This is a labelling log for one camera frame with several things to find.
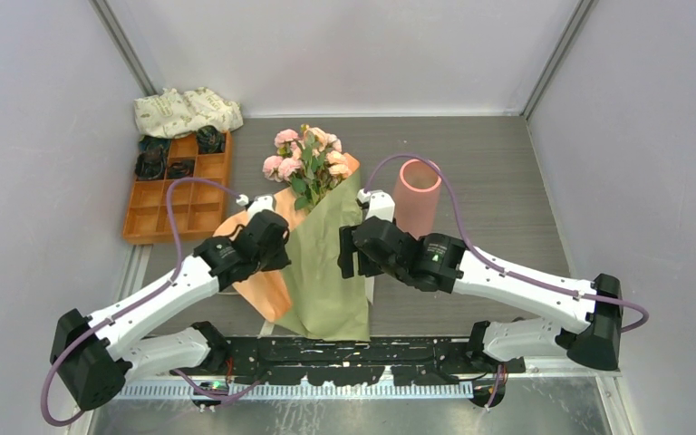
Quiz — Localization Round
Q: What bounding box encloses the pink cylindrical vase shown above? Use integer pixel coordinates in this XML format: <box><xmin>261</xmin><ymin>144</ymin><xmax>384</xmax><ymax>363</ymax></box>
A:
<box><xmin>391</xmin><ymin>159</ymin><xmax>442</xmax><ymax>237</ymax></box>

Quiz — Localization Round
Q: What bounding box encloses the green orange wrapping paper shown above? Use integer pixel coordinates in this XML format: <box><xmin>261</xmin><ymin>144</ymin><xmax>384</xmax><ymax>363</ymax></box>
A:
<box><xmin>233</xmin><ymin>155</ymin><xmax>371</xmax><ymax>341</ymax></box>

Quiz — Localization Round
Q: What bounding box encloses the green paper flower bouquet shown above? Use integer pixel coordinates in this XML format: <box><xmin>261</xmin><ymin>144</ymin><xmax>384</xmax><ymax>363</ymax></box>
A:
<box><xmin>262</xmin><ymin>124</ymin><xmax>359</xmax><ymax>210</ymax></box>

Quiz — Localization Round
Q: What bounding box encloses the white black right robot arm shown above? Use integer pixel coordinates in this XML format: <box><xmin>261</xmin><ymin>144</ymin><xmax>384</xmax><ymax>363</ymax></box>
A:
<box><xmin>337</xmin><ymin>217</ymin><xmax>623</xmax><ymax>372</ymax></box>

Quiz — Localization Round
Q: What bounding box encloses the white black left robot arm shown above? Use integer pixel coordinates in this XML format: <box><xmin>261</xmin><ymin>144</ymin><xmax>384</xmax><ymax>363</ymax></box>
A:
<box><xmin>50</xmin><ymin>210</ymin><xmax>290</xmax><ymax>411</ymax></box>

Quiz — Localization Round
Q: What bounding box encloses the orange wooden compartment tray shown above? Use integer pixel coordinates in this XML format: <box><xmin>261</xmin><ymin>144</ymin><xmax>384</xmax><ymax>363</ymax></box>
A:
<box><xmin>122</xmin><ymin>131</ymin><xmax>233</xmax><ymax>245</ymax></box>

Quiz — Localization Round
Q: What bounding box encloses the dark rolled sock middle centre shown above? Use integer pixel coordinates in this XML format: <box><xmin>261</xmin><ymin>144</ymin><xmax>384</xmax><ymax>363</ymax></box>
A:
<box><xmin>166</xmin><ymin>159</ymin><xmax>195</xmax><ymax>179</ymax></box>

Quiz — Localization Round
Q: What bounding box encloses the dark rolled sock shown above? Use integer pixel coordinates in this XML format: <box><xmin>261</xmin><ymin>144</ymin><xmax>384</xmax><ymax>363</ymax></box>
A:
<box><xmin>138</xmin><ymin>135</ymin><xmax>171</xmax><ymax>153</ymax></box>
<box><xmin>134</xmin><ymin>148</ymin><xmax>166</xmax><ymax>181</ymax></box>
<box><xmin>196</xmin><ymin>125</ymin><xmax>226</xmax><ymax>154</ymax></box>
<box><xmin>166</xmin><ymin>159</ymin><xmax>195</xmax><ymax>179</ymax></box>

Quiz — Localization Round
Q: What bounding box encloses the dark rolled sock top right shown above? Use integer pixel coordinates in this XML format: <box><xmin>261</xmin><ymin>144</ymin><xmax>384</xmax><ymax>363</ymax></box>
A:
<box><xmin>196</xmin><ymin>125</ymin><xmax>226</xmax><ymax>154</ymax></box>

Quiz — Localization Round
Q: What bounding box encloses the dark rolled sock middle left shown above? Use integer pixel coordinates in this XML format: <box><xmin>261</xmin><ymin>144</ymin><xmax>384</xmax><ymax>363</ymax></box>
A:
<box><xmin>134</xmin><ymin>148</ymin><xmax>166</xmax><ymax>181</ymax></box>

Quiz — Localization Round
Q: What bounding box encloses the dark rolled sock top left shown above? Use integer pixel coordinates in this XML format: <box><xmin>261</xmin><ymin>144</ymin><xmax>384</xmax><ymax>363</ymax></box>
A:
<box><xmin>138</xmin><ymin>135</ymin><xmax>171</xmax><ymax>153</ymax></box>

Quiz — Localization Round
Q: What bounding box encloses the cream printed cloth bag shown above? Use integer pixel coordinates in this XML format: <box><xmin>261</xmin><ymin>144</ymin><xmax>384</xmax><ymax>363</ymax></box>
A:
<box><xmin>133</xmin><ymin>87</ymin><xmax>244</xmax><ymax>139</ymax></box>

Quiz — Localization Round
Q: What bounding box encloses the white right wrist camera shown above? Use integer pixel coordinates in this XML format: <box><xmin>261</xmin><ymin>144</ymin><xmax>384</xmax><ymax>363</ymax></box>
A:
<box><xmin>356</xmin><ymin>188</ymin><xmax>395</xmax><ymax>222</ymax></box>

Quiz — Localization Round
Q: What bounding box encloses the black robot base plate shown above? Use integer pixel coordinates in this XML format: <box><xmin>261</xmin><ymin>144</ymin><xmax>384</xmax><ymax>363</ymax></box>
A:
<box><xmin>169</xmin><ymin>334</ymin><xmax>527</xmax><ymax>388</ymax></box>

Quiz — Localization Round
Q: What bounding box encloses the aluminium frame rail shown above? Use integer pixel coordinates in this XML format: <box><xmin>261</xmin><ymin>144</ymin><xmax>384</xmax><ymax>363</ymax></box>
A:
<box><xmin>74</xmin><ymin>246</ymin><xmax>623</xmax><ymax>401</ymax></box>

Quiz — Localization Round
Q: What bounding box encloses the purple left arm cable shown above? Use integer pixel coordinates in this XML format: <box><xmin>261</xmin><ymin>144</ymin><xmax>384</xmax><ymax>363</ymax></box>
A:
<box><xmin>40</xmin><ymin>176</ymin><xmax>266</xmax><ymax>429</ymax></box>

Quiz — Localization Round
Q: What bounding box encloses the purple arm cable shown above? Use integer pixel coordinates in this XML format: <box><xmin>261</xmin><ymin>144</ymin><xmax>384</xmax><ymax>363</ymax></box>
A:
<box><xmin>357</xmin><ymin>153</ymin><xmax>651</xmax><ymax>411</ymax></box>
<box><xmin>40</xmin><ymin>176</ymin><xmax>266</xmax><ymax>429</ymax></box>

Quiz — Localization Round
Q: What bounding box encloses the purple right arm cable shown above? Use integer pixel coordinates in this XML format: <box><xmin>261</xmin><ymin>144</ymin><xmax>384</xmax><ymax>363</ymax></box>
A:
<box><xmin>357</xmin><ymin>153</ymin><xmax>651</xmax><ymax>411</ymax></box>

